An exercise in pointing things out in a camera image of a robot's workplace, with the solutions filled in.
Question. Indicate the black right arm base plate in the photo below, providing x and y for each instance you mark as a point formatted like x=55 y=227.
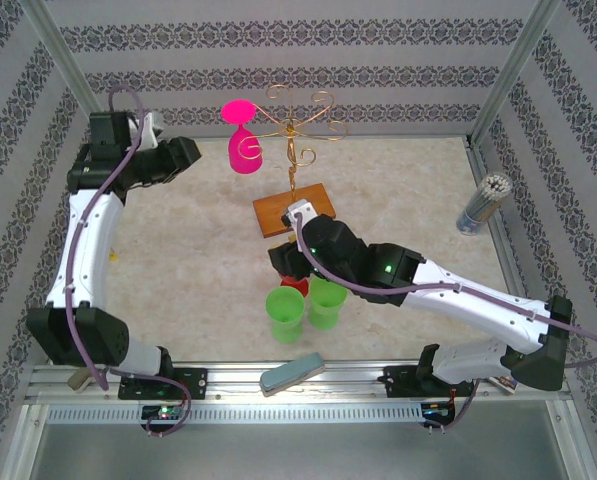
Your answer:
x=400 y=382

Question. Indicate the green wine glass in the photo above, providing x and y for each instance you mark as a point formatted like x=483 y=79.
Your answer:
x=328 y=305
x=284 y=310

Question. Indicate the red wine glass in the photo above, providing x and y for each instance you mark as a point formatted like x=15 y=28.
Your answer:
x=295 y=287

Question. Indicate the beige eraser block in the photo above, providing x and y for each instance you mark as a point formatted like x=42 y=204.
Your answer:
x=80 y=381

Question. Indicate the pink wine glass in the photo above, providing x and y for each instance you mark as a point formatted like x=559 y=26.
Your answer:
x=243 y=157

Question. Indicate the aluminium frame post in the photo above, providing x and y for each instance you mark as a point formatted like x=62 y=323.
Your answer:
x=518 y=65
x=68 y=70

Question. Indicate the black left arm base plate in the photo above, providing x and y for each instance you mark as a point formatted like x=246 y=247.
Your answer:
x=195 y=380

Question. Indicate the aluminium mounting rail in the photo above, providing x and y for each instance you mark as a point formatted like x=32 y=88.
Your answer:
x=348 y=380

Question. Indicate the grey-blue glasses case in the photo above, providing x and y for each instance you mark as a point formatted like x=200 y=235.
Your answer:
x=290 y=376

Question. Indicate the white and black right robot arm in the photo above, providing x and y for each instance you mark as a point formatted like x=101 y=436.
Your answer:
x=478 y=310

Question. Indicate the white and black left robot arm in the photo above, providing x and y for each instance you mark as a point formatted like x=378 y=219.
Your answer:
x=88 y=245

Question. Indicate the tub of pencils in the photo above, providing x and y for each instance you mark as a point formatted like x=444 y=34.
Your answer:
x=480 y=210

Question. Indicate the small circuit board with LEDs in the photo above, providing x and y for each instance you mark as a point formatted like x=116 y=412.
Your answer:
x=165 y=412

